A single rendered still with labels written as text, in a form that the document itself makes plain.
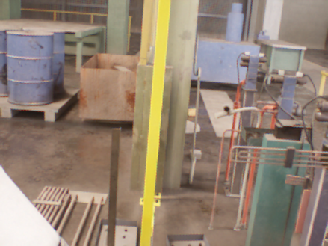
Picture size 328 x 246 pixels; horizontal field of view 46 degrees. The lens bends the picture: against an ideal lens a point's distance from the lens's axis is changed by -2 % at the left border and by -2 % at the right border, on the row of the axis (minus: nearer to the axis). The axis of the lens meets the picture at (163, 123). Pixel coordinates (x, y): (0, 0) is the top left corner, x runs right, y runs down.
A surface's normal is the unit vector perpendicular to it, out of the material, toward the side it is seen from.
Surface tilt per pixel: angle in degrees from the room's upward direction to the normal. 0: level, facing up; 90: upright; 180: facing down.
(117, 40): 90
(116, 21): 90
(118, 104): 90
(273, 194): 90
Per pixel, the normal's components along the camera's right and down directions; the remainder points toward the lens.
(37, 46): 0.60, 0.27
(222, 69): -0.01, 0.28
